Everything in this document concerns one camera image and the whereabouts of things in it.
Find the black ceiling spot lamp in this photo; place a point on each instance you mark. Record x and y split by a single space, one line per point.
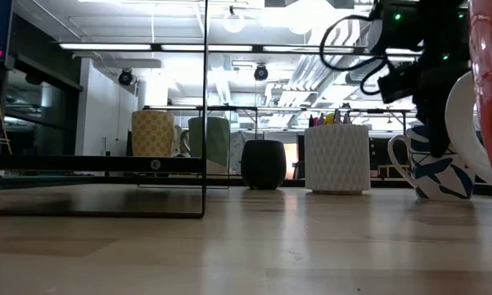
260 73
125 78

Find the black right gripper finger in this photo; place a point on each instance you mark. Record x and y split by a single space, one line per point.
439 139

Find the blue white patterned mug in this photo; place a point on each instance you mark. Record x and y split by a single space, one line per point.
442 180

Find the purple pen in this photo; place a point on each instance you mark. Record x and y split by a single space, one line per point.
321 119

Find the lavender pen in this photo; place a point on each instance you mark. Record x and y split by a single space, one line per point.
346 119

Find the black table edge rail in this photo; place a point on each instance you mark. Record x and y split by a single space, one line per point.
294 182

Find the teal pen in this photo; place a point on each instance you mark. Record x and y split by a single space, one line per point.
337 116

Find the white textured pen holder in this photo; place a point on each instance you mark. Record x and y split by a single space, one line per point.
337 160

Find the green mug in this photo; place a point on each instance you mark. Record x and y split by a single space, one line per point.
219 139

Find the yellow highlighter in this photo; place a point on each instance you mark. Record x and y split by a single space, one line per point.
330 119

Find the yellow patterned mug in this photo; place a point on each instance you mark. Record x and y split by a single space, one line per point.
151 133

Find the white globe ceiling lamp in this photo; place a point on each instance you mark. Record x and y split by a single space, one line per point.
234 22

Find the black mug red inside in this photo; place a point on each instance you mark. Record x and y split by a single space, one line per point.
264 164

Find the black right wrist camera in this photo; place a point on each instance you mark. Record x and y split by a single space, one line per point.
397 84

